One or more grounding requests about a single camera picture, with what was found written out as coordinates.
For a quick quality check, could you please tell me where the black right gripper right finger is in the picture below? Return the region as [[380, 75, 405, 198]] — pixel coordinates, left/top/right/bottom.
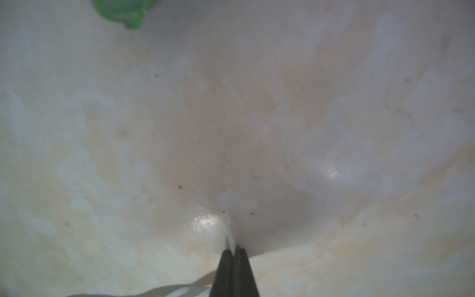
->
[[233, 247, 260, 297]]

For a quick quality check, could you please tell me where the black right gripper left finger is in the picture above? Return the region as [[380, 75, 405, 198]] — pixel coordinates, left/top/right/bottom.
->
[[209, 250, 234, 297]]

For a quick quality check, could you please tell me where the green snack packet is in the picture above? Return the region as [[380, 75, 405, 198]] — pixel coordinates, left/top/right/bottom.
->
[[90, 0, 157, 30]]

